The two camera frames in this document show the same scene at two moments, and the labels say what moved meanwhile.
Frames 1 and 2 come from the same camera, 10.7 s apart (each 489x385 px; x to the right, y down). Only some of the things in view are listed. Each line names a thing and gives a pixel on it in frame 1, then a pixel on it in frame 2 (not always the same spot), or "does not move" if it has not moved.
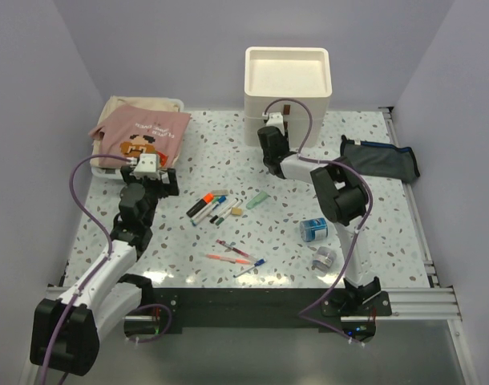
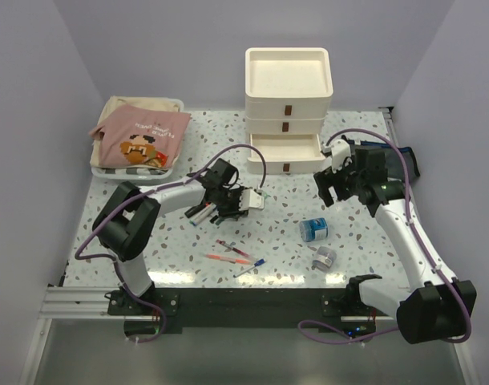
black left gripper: [157, 183] → [235, 212]
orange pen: [228, 258] does not move
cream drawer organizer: [296, 82] does not move
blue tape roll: [313, 229] does not move
